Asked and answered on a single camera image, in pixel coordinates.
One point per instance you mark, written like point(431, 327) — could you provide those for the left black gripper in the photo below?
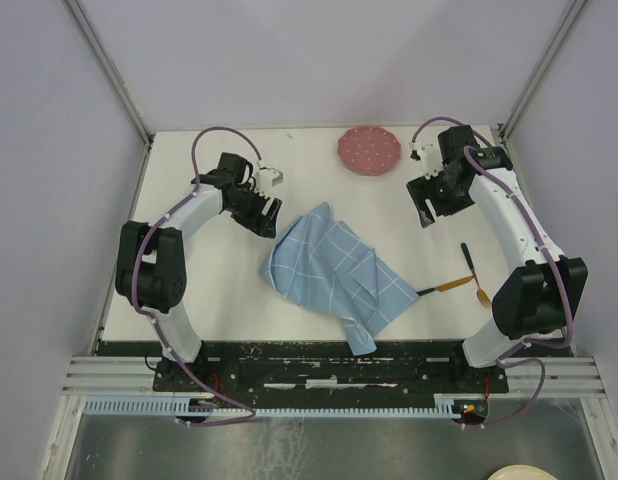
point(264, 225)

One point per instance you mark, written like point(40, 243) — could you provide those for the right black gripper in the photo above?
point(424, 189)

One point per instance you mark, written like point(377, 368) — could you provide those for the blue checked cloth placemat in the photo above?
point(322, 265)

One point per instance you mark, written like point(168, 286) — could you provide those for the green handled gold fork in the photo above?
point(482, 296)

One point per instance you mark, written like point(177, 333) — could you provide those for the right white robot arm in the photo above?
point(537, 303)

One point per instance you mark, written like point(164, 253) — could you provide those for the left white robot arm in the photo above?
point(151, 270)

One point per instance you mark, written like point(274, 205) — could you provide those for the pink dotted plate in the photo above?
point(369, 150)

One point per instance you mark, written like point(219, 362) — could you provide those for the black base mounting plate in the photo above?
point(250, 371)

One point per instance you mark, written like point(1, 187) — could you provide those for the cream plate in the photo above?
point(521, 472)

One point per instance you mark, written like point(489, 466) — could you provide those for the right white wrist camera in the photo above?
point(428, 156)

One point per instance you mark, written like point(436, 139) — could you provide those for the green handled gold knife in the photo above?
point(446, 286)

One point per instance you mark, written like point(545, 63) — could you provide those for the light blue cable duct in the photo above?
point(186, 406)

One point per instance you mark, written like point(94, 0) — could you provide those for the left aluminium frame post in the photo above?
point(106, 65)

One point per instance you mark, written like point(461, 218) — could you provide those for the aluminium frame post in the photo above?
point(106, 65)
point(564, 28)

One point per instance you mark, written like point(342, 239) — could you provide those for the right aluminium frame post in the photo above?
point(564, 28)

